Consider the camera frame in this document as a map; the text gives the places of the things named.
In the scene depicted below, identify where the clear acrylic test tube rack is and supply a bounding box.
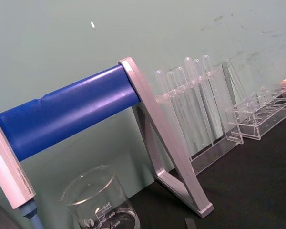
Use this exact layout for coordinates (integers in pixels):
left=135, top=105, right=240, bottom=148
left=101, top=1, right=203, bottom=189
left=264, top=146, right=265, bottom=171
left=238, top=83, right=286, bottom=141

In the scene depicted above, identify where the clear acrylic pipette rack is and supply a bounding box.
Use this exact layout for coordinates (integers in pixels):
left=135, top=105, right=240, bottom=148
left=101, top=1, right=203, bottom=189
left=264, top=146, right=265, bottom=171
left=154, top=58, right=244, bottom=175

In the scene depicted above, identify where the black table cloth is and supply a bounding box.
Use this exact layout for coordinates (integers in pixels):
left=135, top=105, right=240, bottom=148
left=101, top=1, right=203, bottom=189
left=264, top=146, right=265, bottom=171
left=123, top=112, right=286, bottom=229

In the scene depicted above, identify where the clear glass beaker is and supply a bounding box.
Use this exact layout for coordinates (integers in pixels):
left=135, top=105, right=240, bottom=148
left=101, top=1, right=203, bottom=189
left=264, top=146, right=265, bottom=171
left=60, top=164, right=141, bottom=229

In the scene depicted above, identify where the grey stand with blue bar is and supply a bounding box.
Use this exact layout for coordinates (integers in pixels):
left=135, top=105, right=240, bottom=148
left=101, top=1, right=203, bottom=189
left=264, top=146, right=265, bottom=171
left=0, top=56, right=215, bottom=218

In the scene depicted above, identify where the grey and blue micropipette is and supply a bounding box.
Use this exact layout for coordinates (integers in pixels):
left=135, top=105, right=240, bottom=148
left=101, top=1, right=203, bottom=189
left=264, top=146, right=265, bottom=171
left=0, top=110, right=42, bottom=229

